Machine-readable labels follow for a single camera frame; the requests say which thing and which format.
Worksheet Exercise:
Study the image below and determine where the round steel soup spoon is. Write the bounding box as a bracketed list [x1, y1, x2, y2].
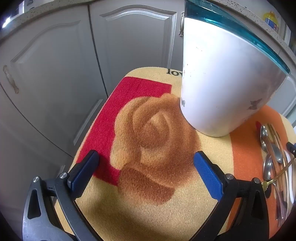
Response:
[263, 154, 288, 230]

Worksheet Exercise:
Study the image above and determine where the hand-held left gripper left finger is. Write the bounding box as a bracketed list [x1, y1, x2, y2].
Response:
[22, 149, 101, 241]

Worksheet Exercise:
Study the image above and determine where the long steel spoon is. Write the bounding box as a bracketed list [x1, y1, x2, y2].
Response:
[260, 125, 272, 158]

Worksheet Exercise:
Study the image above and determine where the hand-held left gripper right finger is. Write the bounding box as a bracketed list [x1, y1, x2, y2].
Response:
[192, 151, 271, 241]

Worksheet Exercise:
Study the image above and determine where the silver cabinet door handle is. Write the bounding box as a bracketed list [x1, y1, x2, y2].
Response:
[179, 11, 185, 37]

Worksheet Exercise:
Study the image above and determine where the white cabinet door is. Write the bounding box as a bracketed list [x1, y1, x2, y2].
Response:
[0, 85, 74, 232]
[0, 6, 109, 160]
[266, 74, 296, 127]
[89, 0, 185, 99]

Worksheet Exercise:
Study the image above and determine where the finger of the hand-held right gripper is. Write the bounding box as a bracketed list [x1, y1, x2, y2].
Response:
[286, 141, 296, 156]

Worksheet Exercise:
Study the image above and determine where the speckled stone countertop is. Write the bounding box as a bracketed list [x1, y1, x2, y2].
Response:
[0, 0, 296, 77]

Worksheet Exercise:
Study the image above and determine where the white utensil holder teal rim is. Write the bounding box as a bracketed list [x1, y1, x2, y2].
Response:
[180, 0, 290, 137]

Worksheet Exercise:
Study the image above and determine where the gold spoon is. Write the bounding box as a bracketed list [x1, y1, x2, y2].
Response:
[262, 157, 296, 189]

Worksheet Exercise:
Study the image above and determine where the wooden chopstick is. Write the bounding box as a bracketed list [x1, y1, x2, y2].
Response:
[271, 124, 290, 200]

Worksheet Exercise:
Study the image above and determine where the yellow oil bottle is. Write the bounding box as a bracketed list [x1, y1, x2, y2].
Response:
[263, 10, 282, 33]

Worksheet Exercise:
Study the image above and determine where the rusty cabinet door handle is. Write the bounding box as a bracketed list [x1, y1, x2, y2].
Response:
[3, 65, 19, 93]

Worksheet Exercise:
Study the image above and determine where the rose printed mat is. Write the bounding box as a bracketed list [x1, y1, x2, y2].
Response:
[54, 67, 295, 241]

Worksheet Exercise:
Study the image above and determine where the wooden spatula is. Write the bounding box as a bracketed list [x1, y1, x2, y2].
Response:
[267, 124, 288, 200]

